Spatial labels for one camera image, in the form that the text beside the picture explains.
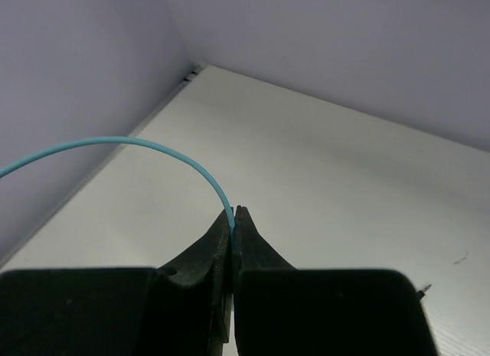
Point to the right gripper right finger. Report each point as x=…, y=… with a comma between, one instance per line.
x=281, y=310

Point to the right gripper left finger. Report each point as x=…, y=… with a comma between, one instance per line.
x=180, y=308

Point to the aluminium rail frame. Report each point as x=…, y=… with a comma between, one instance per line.
x=99, y=140

